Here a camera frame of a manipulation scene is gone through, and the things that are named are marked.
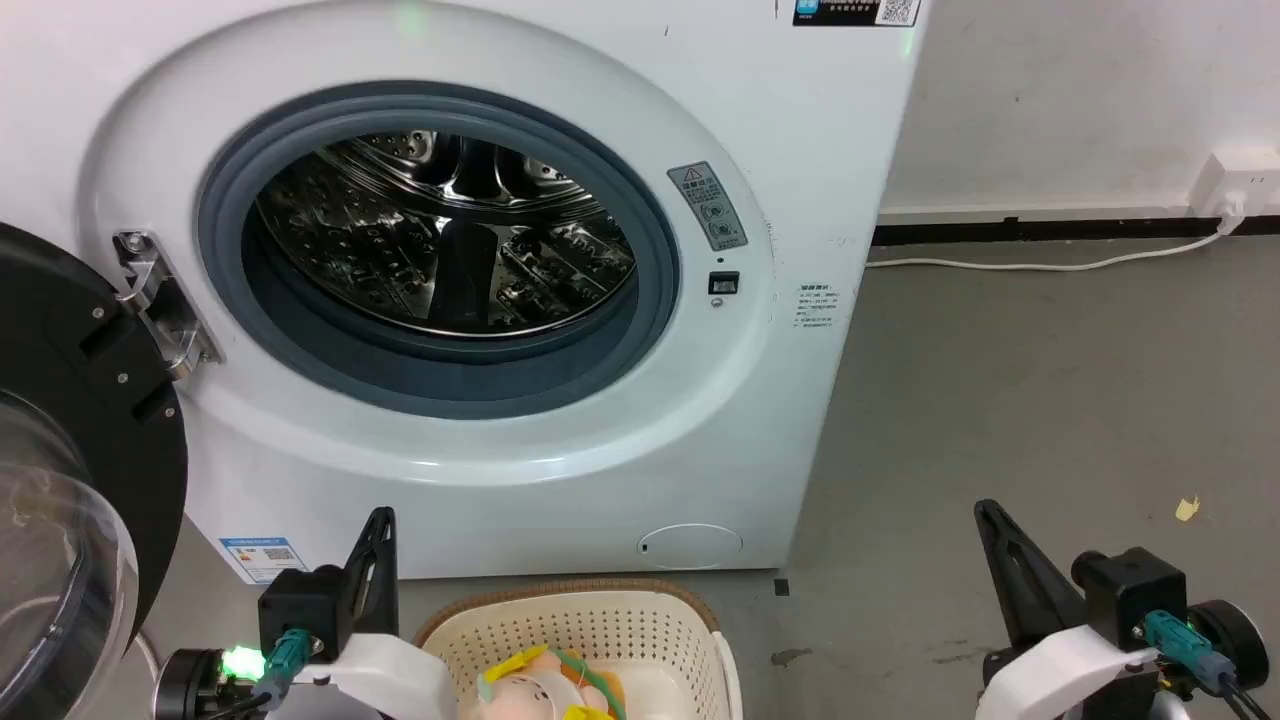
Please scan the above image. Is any black round washer door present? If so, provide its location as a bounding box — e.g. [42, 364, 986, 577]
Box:
[0, 222, 190, 720]

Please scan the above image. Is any stainless steel washer drum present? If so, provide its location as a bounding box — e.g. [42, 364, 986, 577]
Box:
[254, 130, 638, 338]

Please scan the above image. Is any teal plug left arm cable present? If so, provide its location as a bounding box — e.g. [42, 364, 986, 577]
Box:
[205, 627, 313, 720]

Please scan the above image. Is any chrome door hinge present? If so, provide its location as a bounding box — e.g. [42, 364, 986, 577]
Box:
[112, 230, 223, 382]

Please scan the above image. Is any white power cable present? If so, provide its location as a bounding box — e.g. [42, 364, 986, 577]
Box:
[866, 206, 1241, 273]

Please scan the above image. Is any white front-load washing machine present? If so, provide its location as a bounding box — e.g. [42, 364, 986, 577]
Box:
[0, 0, 933, 585]

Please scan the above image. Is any grey rubber door gasket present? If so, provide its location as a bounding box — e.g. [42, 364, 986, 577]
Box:
[196, 81, 682, 420]

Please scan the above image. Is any small printed text label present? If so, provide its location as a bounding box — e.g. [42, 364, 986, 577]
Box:
[795, 284, 837, 331]

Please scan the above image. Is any blue energy label sticker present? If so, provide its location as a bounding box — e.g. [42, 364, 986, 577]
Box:
[219, 536, 309, 585]

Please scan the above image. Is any cream perforated laundry basket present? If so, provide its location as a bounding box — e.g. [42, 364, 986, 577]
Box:
[414, 578, 744, 720]

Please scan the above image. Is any teal plug right arm cable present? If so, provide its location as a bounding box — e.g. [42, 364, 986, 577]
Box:
[1140, 610, 1276, 720]

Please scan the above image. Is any grey warning sticker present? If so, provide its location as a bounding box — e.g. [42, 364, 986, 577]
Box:
[667, 161, 749, 252]

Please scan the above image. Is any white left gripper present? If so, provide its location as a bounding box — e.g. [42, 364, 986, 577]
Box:
[296, 506, 457, 720]

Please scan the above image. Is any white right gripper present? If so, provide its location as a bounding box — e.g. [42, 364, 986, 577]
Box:
[973, 498, 1163, 720]

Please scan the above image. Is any blue QR code sticker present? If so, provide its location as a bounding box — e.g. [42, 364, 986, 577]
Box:
[793, 0, 921, 28]

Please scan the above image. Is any white wall power socket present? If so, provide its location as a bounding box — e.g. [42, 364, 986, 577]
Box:
[1189, 150, 1280, 220]

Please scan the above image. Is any oval drain filter cover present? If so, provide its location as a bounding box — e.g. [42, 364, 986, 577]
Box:
[639, 524, 744, 570]

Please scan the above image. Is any teal plug arm cable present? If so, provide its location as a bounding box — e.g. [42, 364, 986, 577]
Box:
[1140, 610, 1276, 720]
[205, 627, 313, 720]

